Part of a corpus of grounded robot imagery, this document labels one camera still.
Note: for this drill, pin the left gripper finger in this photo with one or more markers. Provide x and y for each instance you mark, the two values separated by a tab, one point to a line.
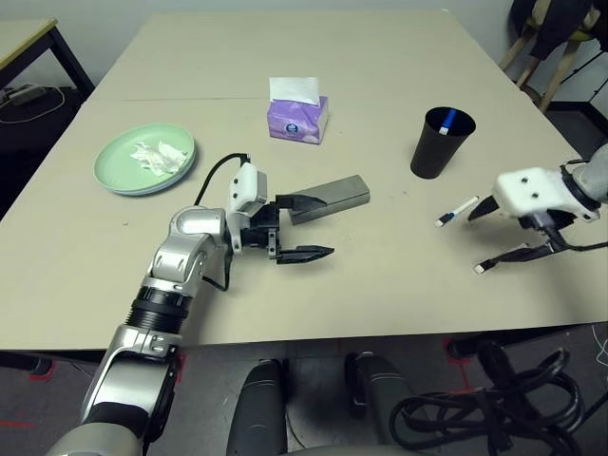
304	203
306	254

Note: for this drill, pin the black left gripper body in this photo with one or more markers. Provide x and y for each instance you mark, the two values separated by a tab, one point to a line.
261	228

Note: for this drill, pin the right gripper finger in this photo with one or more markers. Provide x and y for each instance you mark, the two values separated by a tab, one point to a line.
483	208
541	252

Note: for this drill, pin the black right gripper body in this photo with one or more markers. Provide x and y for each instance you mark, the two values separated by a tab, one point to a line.
546	223

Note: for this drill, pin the grey glasses case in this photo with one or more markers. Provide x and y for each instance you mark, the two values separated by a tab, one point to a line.
347	192

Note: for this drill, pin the white tissue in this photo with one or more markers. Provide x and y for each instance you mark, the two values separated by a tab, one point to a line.
159	157

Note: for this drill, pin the light green plate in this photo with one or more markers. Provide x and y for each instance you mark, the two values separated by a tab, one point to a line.
119	161

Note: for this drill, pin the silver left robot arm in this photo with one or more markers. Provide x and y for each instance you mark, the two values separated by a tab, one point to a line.
190	228

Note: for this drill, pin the black cup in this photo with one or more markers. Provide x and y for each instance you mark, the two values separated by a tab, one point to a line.
432	157

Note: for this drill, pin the purple tissue pack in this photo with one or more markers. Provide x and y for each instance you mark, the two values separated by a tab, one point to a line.
294	121

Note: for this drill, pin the black floor stand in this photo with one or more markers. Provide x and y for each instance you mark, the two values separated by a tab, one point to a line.
584	107

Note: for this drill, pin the robot right leg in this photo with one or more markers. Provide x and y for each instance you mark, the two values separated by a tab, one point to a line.
380	385

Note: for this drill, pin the robot leg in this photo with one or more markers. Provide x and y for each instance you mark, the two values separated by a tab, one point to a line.
259	408
380	385

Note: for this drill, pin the robot left leg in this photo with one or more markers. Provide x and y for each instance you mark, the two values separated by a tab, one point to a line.
259	408

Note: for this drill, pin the yellow-green stool cushion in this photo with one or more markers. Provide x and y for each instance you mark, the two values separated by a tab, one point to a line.
582	34

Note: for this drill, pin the wooden stool with black jacket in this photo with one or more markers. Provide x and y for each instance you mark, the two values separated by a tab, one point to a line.
556	24

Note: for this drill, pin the grey robot torso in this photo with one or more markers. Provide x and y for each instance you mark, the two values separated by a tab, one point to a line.
332	451

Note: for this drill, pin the grey power strip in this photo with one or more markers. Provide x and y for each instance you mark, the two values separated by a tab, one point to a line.
26	94

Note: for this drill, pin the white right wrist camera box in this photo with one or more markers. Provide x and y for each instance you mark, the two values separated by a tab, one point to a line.
532	190

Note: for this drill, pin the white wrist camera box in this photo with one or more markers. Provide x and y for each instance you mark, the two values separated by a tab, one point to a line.
244	185
532	190

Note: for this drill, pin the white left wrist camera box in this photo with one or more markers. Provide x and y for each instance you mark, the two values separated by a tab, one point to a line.
244	185

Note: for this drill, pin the beige side table black frame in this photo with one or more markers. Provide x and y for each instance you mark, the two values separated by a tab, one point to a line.
24	38

